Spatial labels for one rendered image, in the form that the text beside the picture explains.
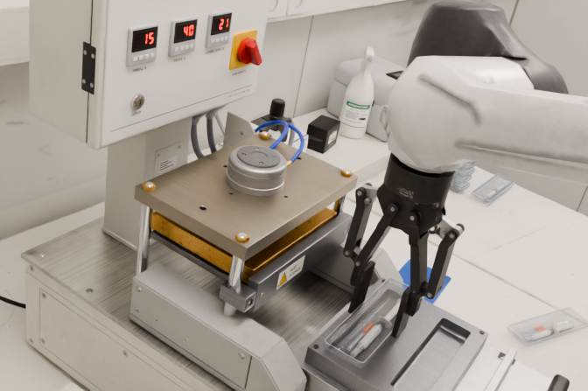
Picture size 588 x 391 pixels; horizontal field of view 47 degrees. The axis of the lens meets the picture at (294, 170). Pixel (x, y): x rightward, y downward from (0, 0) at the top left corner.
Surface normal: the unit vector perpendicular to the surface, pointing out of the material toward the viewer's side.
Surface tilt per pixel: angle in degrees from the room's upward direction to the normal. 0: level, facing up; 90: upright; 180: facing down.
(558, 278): 0
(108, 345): 90
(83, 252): 0
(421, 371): 0
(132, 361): 90
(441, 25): 82
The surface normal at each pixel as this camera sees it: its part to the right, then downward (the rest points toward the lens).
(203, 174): 0.18, -0.87
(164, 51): 0.82, 0.39
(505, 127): -0.74, 0.23
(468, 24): -0.30, 0.22
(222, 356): -0.55, 0.29
